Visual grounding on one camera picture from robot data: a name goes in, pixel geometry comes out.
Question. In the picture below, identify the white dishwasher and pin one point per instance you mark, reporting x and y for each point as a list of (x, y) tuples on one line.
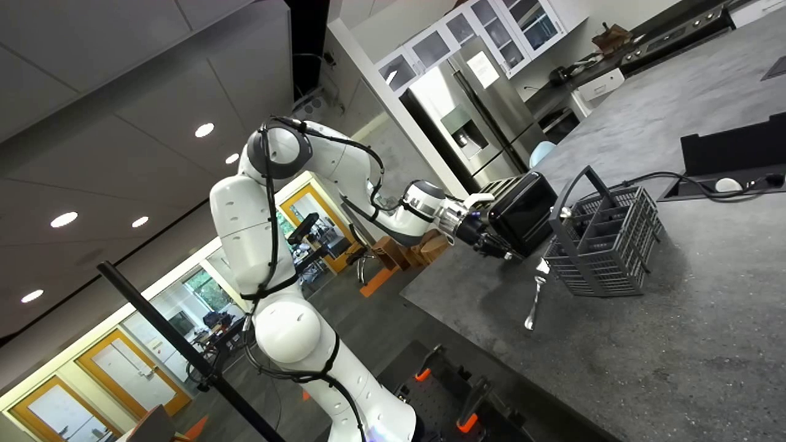
[(597, 90)]

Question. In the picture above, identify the black kitchen oven range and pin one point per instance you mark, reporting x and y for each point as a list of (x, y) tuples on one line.
[(671, 34)]

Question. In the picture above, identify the stainless steel refrigerator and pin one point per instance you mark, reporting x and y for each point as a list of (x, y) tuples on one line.
[(468, 125)]

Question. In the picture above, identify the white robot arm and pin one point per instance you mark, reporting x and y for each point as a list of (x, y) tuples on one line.
[(284, 335)]

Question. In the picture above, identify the round recessed ceiling light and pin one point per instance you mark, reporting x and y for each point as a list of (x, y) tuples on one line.
[(34, 297), (235, 159), (206, 132), (142, 223), (64, 220)]

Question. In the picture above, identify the light blue chair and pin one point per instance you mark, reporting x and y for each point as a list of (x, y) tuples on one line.
[(542, 153)]

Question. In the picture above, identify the brown wooden furniture stack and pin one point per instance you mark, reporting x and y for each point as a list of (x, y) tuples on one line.
[(402, 255)]

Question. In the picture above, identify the black pop-up outlet box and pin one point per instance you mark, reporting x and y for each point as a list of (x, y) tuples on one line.
[(737, 148)]

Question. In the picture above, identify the gray plastic cutlery box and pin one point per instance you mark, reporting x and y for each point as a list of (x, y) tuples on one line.
[(611, 246)]

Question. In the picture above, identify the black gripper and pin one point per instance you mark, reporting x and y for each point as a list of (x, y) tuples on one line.
[(482, 223)]

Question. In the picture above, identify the black and steel toaster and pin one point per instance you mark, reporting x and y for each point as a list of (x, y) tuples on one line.
[(530, 212)]

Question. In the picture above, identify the silver metal fork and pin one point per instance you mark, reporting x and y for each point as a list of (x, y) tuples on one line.
[(540, 287)]

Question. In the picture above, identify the orange framed glass door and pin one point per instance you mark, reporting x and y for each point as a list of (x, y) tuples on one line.
[(137, 378), (58, 413)]

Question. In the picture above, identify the white glass-door wall cabinet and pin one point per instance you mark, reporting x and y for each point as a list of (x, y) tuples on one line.
[(482, 34)]

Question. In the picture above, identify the black pole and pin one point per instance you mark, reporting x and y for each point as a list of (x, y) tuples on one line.
[(188, 353)]

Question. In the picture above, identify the white paper sheet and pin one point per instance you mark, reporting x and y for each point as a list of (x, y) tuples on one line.
[(482, 73)]

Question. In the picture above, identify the round white charger puck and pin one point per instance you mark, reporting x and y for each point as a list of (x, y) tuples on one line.
[(728, 186)]

